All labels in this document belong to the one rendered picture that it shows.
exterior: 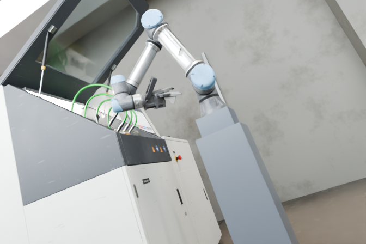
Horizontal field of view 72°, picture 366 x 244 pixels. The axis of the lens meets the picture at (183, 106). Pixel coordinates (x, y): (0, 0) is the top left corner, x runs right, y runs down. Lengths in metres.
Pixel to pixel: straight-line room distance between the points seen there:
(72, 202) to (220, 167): 0.71
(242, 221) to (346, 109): 2.37
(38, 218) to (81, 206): 0.24
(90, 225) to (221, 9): 3.23
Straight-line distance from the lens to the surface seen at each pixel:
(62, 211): 1.38
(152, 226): 1.26
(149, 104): 1.32
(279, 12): 3.67
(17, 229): 1.57
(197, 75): 1.21
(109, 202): 1.24
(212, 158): 1.24
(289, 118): 3.30
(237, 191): 1.23
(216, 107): 1.29
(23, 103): 1.59
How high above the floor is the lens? 0.65
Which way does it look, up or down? 15 degrees up
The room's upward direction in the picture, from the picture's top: 20 degrees counter-clockwise
